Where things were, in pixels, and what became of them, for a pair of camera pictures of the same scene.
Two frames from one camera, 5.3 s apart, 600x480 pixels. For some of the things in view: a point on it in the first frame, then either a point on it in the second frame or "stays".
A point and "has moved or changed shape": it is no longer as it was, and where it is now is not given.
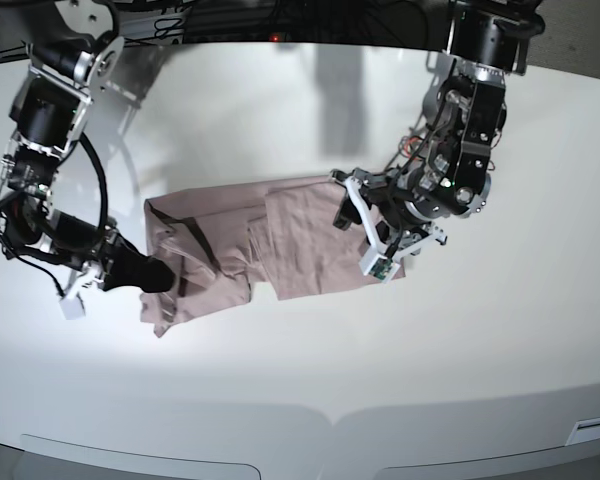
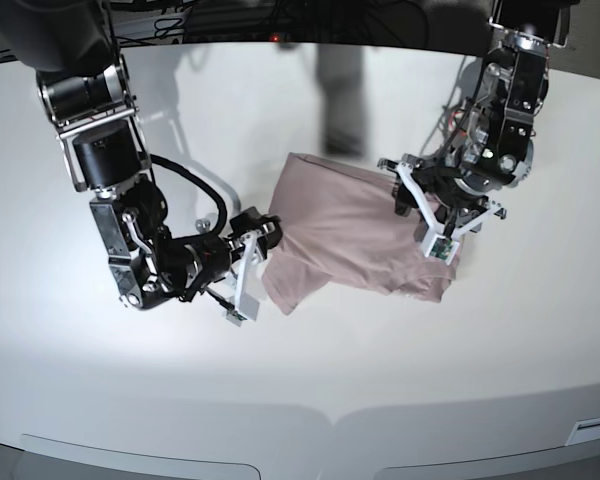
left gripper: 114,262 to 247,247
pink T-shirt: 277,236 has moved or changed shape
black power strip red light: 225,35 stays
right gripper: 381,202 to 446,210
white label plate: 596,428 stays
